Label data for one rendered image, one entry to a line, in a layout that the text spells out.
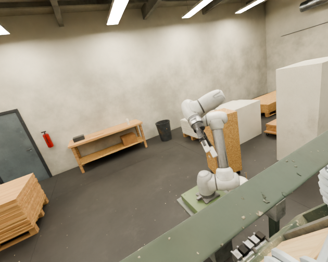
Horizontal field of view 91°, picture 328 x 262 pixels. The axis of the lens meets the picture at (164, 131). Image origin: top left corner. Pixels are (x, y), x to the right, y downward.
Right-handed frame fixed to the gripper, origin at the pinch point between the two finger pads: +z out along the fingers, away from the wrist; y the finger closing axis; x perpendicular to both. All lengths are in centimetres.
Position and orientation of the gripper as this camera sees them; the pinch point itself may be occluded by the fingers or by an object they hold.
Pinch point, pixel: (211, 152)
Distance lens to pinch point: 97.9
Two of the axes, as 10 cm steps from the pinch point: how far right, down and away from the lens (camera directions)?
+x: 8.0, -5.0, -3.3
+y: -5.3, -3.3, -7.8
